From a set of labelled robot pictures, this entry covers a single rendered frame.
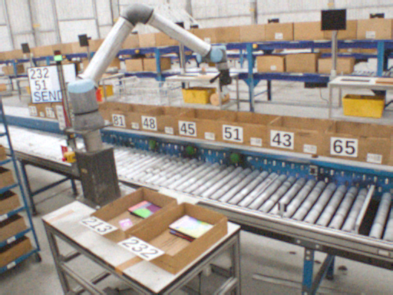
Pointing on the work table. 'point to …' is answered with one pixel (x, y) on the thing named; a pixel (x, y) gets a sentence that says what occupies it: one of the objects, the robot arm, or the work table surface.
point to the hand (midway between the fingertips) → (223, 96)
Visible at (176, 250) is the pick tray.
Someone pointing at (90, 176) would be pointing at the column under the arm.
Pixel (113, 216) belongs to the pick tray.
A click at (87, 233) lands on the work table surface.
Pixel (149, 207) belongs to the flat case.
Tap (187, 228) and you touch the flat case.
